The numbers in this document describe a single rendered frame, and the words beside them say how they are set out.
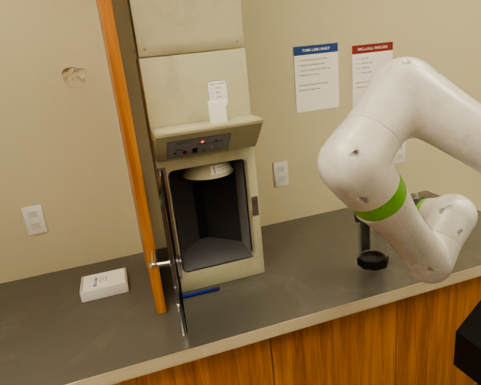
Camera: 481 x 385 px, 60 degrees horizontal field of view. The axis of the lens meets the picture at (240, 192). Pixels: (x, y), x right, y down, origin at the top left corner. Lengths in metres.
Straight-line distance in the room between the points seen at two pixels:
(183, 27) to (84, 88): 0.56
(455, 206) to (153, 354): 0.87
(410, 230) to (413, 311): 0.70
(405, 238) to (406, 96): 0.31
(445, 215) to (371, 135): 0.43
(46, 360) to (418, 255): 1.02
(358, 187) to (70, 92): 1.23
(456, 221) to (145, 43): 0.94
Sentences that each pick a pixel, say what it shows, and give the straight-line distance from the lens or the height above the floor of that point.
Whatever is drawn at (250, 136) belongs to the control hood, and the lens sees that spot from 1.30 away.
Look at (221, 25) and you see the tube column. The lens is 1.33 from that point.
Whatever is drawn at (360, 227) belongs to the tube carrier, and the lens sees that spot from 1.44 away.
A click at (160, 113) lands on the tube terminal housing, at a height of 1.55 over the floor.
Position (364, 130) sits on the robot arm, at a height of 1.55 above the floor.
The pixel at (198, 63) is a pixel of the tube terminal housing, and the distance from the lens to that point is 1.31.
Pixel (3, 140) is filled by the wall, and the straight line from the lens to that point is 1.77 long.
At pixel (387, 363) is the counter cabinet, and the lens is 1.65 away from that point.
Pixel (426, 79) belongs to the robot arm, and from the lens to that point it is 0.81.
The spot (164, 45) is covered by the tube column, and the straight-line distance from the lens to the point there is 1.30.
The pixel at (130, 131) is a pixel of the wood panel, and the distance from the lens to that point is 1.21.
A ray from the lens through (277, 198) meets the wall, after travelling 1.95.
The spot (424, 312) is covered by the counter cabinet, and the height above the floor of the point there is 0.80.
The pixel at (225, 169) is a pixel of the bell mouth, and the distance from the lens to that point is 1.40.
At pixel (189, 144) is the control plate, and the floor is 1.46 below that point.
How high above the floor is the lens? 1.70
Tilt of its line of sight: 18 degrees down
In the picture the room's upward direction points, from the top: 6 degrees counter-clockwise
